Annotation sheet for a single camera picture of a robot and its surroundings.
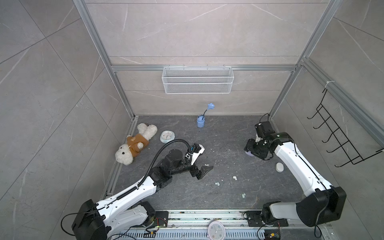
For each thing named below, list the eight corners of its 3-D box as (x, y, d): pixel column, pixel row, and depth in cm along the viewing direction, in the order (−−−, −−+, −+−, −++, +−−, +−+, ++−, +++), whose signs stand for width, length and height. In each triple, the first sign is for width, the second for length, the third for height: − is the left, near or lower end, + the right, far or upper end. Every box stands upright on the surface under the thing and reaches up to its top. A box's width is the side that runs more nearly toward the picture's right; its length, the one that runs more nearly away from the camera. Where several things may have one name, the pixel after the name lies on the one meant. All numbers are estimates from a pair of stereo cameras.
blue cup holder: (200, 128, 114) (201, 120, 106) (197, 125, 116) (197, 117, 108) (205, 125, 116) (205, 117, 108) (201, 122, 118) (201, 114, 110)
